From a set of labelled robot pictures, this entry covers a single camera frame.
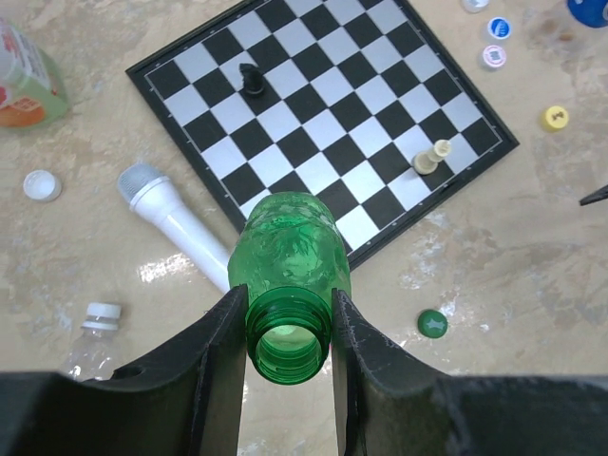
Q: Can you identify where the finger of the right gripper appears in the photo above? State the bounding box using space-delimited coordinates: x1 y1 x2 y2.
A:
579 185 608 206

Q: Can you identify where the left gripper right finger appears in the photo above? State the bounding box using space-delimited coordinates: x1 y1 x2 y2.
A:
332 291 607 455

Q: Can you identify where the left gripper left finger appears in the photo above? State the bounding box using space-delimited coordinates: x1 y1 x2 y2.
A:
1 286 248 455

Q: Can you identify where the green bottle cap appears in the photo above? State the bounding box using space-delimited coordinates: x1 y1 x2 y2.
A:
417 309 448 339

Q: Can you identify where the green plastic bottle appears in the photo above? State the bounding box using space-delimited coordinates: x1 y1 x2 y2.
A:
228 192 352 386

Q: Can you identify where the orange label tea bottle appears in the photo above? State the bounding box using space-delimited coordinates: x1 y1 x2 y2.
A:
1 18 69 128

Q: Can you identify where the yellow bottle cap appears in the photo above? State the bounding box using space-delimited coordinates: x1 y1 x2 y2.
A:
540 105 569 132

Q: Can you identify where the clear bottle by green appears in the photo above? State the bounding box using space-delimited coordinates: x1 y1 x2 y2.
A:
60 302 122 381

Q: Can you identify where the Pepsi label clear bottle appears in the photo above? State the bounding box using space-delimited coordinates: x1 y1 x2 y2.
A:
566 0 608 29

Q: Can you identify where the white tube bottle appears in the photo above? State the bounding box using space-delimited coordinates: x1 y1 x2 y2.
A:
118 163 230 294

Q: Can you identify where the cream chess piece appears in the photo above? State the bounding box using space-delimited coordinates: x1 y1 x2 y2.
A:
413 140 451 175

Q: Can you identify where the black white chessboard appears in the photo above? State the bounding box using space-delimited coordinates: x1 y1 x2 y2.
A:
127 0 518 266

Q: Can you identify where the black chess piece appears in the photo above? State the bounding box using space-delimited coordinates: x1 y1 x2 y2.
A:
238 63 265 98

